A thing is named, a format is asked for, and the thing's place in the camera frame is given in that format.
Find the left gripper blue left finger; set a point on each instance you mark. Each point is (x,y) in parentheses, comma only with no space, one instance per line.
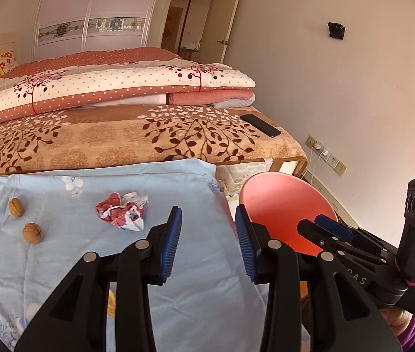
(163,240)

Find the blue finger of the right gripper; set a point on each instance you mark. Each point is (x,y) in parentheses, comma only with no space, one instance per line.
(325,239)
(334,227)

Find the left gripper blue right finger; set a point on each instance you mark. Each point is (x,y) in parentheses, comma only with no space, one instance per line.
(253,238)

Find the red white paper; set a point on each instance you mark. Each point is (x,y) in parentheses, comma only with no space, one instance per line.
(126,212)

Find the yellow orange peel piece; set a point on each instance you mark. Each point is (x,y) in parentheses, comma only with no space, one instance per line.
(111,304)

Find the purple sleeve forearm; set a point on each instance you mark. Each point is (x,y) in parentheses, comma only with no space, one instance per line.
(407,337)

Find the pink plastic trash bucket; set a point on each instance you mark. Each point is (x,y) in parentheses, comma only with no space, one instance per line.
(279,201)

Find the right hand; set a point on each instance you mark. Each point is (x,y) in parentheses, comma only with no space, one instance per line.
(397,319)

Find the white mattress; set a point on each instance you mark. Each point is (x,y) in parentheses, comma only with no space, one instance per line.
(231,178)

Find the black smartphone on bed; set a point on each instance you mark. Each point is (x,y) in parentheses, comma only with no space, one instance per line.
(261,125)

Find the brown leaf pattern blanket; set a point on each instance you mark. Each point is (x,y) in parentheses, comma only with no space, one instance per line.
(108,136)

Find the folded pink blanket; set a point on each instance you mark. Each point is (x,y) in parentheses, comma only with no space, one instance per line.
(208,97)

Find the lower walnut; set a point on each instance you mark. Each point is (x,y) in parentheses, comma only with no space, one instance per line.
(32,233)

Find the walnut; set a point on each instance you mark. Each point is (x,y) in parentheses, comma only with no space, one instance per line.
(32,233)
(16,208)

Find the light blue floral cloth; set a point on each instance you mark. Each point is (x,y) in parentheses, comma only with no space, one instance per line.
(208,302)

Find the upper walnut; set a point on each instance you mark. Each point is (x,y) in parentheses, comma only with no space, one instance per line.
(16,208)

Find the folded dotted tree quilt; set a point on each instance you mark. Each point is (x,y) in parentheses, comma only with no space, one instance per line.
(91,77)

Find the beige open door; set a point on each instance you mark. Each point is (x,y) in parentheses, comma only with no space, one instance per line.
(217,31)

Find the yellow floral pillow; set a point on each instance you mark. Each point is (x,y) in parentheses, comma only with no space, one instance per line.
(7,62)

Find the white wardrobe with floral band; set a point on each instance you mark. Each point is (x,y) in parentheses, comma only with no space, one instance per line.
(72,26)

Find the wall power outlet strip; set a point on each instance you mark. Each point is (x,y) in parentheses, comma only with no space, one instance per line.
(319,153)

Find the wooden bed frame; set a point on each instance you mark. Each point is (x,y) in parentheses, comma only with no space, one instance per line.
(290,167)

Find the black wall mounted device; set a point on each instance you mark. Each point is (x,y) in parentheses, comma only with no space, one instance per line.
(336,30)

